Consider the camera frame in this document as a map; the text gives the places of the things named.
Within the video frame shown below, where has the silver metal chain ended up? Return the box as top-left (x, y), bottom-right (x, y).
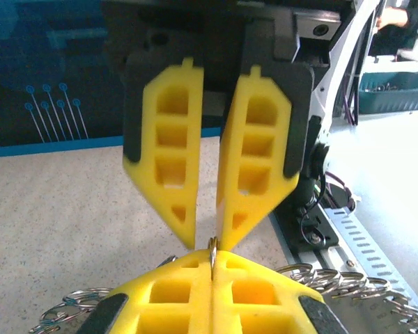
top-left (27, 255), bottom-right (418, 334)

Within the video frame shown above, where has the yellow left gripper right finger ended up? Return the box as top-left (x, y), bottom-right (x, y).
top-left (212, 248), bottom-right (351, 334)

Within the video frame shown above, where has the small steel split ring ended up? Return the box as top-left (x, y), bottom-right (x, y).
top-left (207, 236), bottom-right (219, 281)

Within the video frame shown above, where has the teal plastic bin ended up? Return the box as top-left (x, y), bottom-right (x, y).
top-left (357, 71), bottom-right (418, 115)

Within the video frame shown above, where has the person's hand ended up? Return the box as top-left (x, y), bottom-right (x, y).
top-left (376, 6), bottom-right (410, 31)

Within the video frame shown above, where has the pile of metal hardware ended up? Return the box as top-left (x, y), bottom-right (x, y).
top-left (365, 80), bottom-right (405, 93)

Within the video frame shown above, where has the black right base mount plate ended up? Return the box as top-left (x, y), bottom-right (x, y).
top-left (278, 201), bottom-right (339, 252)

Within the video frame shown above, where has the slotted grey cable duct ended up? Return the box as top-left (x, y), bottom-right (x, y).
top-left (320, 205), bottom-right (418, 314)

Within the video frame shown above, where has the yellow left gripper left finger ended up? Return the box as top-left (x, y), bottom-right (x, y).
top-left (75, 249), bottom-right (214, 334)

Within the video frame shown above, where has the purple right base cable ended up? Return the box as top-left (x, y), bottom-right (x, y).
top-left (322, 170), bottom-right (356, 209)

